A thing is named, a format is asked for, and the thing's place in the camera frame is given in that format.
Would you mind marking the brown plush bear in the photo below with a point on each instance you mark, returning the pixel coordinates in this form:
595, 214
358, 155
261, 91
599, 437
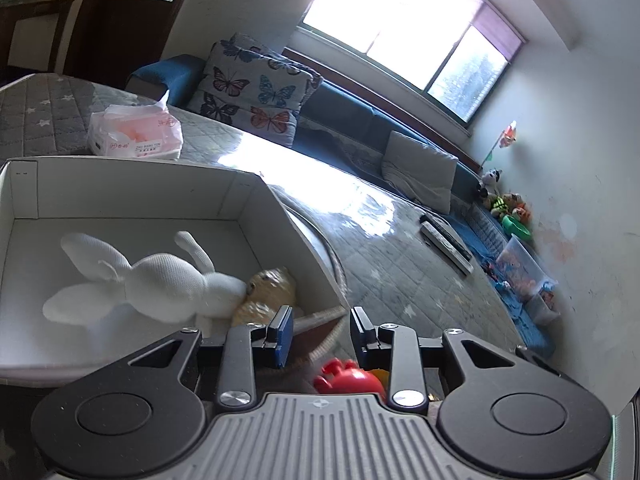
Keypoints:
270, 285

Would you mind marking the white plush rabbit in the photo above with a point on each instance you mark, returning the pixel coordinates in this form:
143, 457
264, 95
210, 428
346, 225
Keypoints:
165, 280

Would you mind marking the pile of plush toys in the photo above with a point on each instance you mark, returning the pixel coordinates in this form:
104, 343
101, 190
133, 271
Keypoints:
510, 205

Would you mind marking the silver remote control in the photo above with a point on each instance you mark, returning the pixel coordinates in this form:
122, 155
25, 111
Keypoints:
442, 250

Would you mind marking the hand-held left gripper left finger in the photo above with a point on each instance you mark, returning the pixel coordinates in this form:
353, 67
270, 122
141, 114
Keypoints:
281, 337

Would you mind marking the dark wooden door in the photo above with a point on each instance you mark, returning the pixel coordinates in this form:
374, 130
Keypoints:
100, 25

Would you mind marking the blue sofa mat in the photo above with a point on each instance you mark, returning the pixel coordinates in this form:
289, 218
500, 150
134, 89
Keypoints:
480, 230

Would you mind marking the green plastic bowl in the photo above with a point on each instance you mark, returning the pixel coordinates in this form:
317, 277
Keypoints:
517, 226

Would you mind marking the grey starred quilted cover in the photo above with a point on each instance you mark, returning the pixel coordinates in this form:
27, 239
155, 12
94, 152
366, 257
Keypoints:
390, 270

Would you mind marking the red plastic toy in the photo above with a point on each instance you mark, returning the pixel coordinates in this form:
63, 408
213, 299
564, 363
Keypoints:
350, 382

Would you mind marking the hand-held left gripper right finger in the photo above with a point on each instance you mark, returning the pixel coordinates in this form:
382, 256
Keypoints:
358, 332

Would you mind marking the window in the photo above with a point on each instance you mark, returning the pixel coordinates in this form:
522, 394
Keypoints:
400, 20

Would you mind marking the dark wooden cabinet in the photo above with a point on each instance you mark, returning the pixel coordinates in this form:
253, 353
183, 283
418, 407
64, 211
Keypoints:
30, 25

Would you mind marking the butterfly print pillow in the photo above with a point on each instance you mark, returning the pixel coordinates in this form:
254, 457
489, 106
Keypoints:
250, 90

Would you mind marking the white cardboard box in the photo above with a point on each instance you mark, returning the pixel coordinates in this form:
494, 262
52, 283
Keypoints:
125, 190

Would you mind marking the small clear plastic bin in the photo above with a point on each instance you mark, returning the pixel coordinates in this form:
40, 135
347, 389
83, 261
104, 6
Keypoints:
545, 310

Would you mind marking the black white plush toy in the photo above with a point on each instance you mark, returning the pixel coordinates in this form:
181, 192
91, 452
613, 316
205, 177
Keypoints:
489, 182

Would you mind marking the colourful pinwheel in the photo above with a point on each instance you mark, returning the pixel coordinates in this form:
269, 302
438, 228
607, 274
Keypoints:
507, 137

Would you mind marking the large clear plastic bin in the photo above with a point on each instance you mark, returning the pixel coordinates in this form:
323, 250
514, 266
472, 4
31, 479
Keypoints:
522, 267

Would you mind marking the blue sofa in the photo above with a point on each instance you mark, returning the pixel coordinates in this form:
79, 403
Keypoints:
350, 110

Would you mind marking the small yellow toy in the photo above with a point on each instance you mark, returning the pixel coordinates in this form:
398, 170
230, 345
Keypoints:
379, 375

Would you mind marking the black remote control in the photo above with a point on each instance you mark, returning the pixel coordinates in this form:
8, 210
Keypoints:
450, 237

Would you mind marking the grey cushion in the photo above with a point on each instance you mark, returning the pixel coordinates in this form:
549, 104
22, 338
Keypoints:
420, 170

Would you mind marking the pink white tissue pack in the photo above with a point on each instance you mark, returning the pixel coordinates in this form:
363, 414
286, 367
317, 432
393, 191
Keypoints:
135, 135

